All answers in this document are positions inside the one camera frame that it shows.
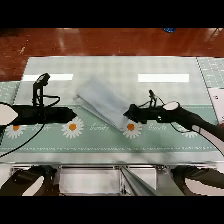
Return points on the blue object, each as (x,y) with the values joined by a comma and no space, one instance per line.
(169,30)

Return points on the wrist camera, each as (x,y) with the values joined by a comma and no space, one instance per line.
(39,90)
(152,98)

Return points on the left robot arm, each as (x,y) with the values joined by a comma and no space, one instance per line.
(28,115)

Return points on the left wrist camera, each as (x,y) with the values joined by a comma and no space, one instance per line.
(39,90)

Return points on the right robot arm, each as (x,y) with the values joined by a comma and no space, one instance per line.
(188,117)

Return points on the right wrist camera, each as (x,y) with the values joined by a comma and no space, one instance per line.
(152,98)

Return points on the silver frame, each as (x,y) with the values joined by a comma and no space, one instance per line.
(140,181)

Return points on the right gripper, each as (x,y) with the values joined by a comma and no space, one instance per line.
(143,114)

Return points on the grey garment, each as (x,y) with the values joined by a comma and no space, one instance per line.
(101,101)

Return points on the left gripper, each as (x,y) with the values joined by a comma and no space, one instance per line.
(58,115)

